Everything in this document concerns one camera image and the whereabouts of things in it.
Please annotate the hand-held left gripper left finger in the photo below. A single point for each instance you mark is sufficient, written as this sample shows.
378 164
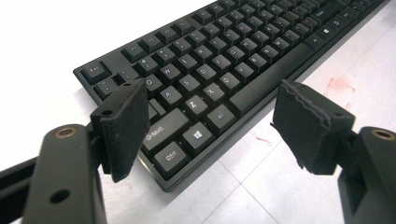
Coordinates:
124 130

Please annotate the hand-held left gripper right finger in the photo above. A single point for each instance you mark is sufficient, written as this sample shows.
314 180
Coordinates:
308 133

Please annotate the black computer keyboard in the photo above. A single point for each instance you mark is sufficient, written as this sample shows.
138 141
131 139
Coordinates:
224 62

